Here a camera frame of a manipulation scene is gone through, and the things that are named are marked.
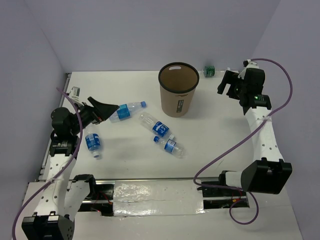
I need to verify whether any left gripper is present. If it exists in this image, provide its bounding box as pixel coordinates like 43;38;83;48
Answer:
69;96;119;135

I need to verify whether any light-blue label plastic bottle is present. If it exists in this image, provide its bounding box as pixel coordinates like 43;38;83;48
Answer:
109;101;147;123

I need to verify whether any green label plastic bottle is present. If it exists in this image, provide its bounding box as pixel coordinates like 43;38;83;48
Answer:
202;65;224;78

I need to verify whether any clear bottle blue label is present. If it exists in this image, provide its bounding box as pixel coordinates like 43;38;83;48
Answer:
138;112;175;140

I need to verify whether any small bottle blue cap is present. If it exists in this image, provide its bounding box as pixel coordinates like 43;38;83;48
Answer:
153;136;185;159

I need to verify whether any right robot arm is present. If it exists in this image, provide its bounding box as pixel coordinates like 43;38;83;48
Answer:
217;66;293;196

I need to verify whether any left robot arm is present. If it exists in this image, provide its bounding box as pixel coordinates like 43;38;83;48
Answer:
21;97;119;240

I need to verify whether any brown cylindrical paper bin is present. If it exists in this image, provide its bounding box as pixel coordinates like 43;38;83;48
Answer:
158;62;200;118

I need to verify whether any silver foil sheet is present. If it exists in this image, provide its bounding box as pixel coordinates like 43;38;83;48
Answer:
113;180;205;217

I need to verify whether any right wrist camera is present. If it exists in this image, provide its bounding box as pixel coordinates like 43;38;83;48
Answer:
238;59;260;80

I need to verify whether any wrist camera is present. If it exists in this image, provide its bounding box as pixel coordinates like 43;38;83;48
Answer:
69;86;80;99
238;59;260;80

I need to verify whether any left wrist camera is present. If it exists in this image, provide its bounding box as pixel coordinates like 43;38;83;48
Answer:
69;86;80;99

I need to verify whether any metal rail base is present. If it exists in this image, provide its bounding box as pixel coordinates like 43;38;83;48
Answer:
34;179;249;220

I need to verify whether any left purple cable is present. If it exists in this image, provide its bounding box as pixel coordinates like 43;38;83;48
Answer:
11;86;84;240

